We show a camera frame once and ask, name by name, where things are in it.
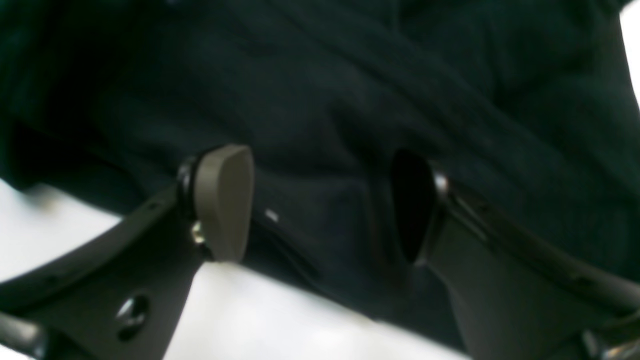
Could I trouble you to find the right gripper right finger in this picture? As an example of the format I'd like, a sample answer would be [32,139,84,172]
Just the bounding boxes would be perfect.
[390,149,640,360]

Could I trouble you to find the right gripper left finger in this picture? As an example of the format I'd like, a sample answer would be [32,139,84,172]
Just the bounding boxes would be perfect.
[0,144,255,360]

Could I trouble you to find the plain black T-shirt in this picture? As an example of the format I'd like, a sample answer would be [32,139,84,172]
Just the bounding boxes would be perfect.
[1,0,639,346]

